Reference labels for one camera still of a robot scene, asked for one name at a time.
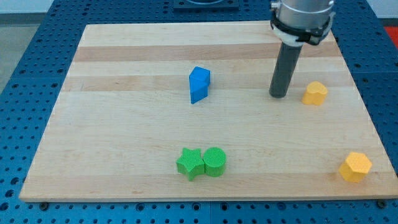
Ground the yellow heart block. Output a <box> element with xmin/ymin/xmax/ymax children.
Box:
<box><xmin>302</xmin><ymin>81</ymin><xmax>328</xmax><ymax>106</ymax></box>

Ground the green star block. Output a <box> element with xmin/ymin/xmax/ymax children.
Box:
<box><xmin>176</xmin><ymin>147</ymin><xmax>205</xmax><ymax>181</ymax></box>

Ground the blue cube block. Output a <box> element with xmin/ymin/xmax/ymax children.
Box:
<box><xmin>189</xmin><ymin>67</ymin><xmax>211</xmax><ymax>85</ymax></box>

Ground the yellow hexagon block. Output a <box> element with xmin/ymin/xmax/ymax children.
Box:
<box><xmin>338</xmin><ymin>152</ymin><xmax>373</xmax><ymax>183</ymax></box>

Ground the wooden board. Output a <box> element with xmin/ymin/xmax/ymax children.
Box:
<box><xmin>19</xmin><ymin>21</ymin><xmax>397</xmax><ymax>202</ymax></box>

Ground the green cylinder block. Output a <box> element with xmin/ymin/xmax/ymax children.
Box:
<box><xmin>203</xmin><ymin>147</ymin><xmax>226</xmax><ymax>177</ymax></box>

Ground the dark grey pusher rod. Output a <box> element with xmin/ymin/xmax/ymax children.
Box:
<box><xmin>269</xmin><ymin>43</ymin><xmax>302</xmax><ymax>98</ymax></box>

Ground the blue triangle block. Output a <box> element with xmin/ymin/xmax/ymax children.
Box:
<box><xmin>190</xmin><ymin>79</ymin><xmax>208</xmax><ymax>104</ymax></box>

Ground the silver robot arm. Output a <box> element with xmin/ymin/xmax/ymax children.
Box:
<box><xmin>270</xmin><ymin>0</ymin><xmax>335</xmax><ymax>47</ymax></box>

